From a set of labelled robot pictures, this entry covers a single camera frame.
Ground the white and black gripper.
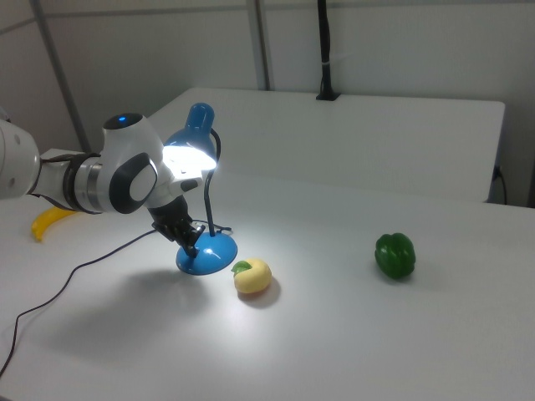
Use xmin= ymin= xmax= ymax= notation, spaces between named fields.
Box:
xmin=146 ymin=177 xmax=206 ymax=258

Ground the blue desk lamp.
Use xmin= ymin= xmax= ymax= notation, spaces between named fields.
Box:
xmin=161 ymin=102 xmax=238 ymax=277

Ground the yellow peach with green leaf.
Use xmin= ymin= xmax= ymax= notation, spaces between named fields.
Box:
xmin=232 ymin=257 xmax=273 ymax=296

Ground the yellow banana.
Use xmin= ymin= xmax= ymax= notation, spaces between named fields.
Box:
xmin=31 ymin=206 xmax=80 ymax=243

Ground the green bell pepper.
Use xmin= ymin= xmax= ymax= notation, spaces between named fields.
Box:
xmin=374 ymin=232 xmax=417 ymax=281

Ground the white side table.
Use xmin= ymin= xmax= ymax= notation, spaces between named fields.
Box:
xmin=144 ymin=86 xmax=507 ymax=206

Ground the black lamp power cable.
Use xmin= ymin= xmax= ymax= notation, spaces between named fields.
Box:
xmin=0 ymin=225 xmax=234 ymax=379

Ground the grey partition post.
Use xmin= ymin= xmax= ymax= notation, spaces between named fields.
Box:
xmin=31 ymin=0 xmax=91 ymax=154
xmin=246 ymin=0 xmax=277 ymax=91

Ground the black camera pole stand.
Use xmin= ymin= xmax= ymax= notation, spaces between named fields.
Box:
xmin=315 ymin=0 xmax=343 ymax=102

